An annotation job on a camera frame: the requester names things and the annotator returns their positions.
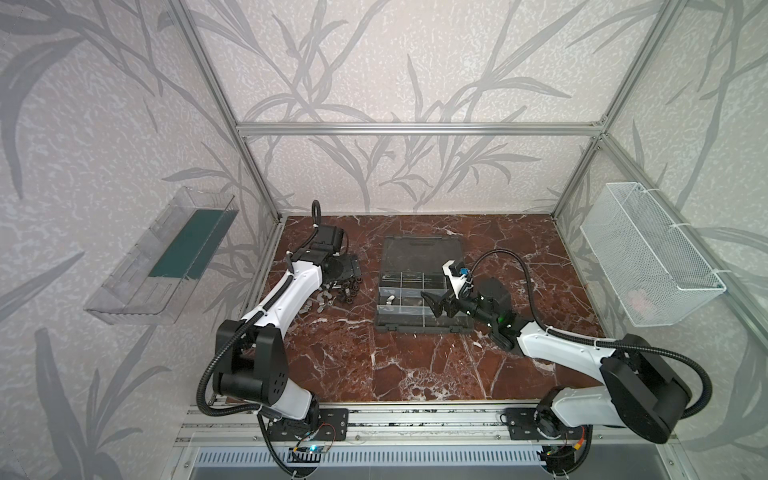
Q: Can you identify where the grey plastic compartment organizer box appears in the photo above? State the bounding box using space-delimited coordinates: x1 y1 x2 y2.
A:
374 235 474 335

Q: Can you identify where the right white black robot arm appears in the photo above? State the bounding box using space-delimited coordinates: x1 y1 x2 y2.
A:
420 277 712 444

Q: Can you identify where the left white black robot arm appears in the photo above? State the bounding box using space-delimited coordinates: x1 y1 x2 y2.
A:
195 223 360 430

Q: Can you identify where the red object in basket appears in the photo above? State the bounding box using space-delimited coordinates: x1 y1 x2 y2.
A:
626 289 656 316

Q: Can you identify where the green electronics board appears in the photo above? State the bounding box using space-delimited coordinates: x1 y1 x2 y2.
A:
289 445 331 464

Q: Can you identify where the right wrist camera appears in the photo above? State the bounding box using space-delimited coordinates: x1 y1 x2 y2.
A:
442 260 471 299

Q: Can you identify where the aluminium front rail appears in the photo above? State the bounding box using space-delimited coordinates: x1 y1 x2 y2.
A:
170 403 682 448

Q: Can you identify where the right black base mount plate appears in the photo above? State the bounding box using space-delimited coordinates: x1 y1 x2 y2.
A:
500 407 582 442

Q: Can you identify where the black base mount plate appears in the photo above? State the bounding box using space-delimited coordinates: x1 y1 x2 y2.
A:
267 408 350 442
500 407 582 442

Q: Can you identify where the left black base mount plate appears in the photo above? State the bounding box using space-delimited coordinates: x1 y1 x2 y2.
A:
267 408 350 442

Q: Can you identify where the aluminium cage frame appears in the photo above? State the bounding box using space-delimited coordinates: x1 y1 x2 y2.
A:
167 0 768 457

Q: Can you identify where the white wire mesh basket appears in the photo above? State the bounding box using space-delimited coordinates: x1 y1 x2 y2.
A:
581 182 727 328

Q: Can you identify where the clear plastic wall bin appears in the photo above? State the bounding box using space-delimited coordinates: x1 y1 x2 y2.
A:
84 187 239 326

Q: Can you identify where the right black corrugated cable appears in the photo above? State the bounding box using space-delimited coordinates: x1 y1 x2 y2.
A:
469 248 714 420

